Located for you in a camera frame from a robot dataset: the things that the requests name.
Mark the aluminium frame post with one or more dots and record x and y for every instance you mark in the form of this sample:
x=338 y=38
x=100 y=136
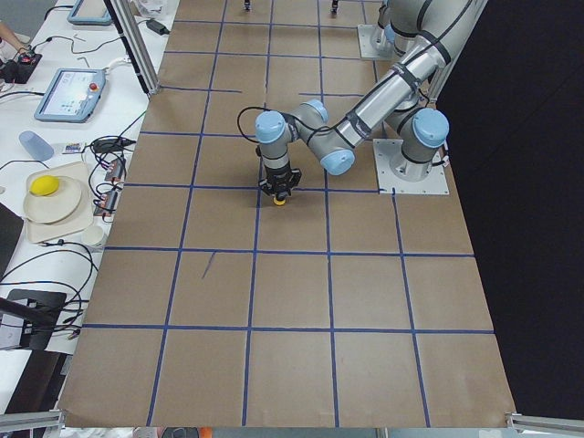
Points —
x=128 y=30

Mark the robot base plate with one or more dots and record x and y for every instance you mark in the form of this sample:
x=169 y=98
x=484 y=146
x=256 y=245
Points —
x=397 y=175

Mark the white paper cup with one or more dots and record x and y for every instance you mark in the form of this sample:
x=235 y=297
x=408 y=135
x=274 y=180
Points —
x=94 y=237

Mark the beige plate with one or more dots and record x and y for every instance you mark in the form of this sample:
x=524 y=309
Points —
x=55 y=207

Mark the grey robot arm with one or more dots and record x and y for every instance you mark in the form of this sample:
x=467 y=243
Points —
x=425 y=36

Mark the beige tray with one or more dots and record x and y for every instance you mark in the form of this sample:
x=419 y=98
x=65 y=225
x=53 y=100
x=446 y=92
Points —
x=79 y=220

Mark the teach pendant tablet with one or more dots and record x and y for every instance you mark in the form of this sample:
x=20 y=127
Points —
x=72 y=95

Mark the yellow ball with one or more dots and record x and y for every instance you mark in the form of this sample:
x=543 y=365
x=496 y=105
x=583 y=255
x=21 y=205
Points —
x=44 y=185

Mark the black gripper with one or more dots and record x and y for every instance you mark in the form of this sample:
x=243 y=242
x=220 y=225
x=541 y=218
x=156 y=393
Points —
x=276 y=177

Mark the blue plastic cup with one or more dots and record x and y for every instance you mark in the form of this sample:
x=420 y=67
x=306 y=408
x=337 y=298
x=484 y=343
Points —
x=36 y=146

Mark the black power adapter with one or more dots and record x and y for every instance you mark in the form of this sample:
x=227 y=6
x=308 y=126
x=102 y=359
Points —
x=157 y=27

